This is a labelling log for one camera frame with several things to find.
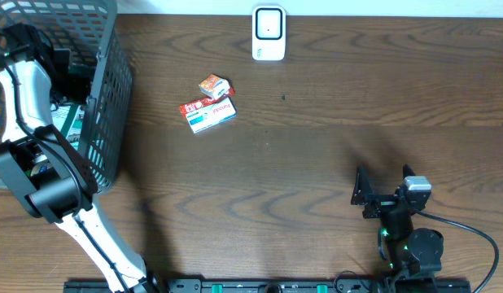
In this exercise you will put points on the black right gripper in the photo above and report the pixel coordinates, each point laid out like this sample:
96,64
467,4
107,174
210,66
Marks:
381,203

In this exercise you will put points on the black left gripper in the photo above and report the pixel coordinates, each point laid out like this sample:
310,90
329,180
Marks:
76,92

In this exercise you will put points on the green white wipes packet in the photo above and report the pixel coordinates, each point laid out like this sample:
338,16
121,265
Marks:
69,120

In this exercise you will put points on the red snack stick sachet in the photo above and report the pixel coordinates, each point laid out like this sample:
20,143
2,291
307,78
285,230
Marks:
186,108

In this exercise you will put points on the white Panadol medicine box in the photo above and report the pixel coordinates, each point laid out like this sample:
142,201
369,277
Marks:
211,115

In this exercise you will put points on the orange small carton box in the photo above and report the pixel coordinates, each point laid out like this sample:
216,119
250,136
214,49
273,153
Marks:
214,86

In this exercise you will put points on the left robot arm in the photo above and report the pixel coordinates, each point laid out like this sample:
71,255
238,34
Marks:
47,175

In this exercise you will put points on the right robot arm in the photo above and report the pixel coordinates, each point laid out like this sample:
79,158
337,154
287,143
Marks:
414,254

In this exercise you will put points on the white barcode scanner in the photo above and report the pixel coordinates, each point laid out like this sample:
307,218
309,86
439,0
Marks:
268,33

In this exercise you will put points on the grey plastic mesh basket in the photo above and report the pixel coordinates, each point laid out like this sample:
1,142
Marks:
87,29

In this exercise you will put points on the green lid glass jar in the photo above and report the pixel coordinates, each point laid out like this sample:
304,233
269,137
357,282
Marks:
41,166

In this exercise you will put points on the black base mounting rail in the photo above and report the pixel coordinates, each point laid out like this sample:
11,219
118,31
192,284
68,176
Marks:
345,285

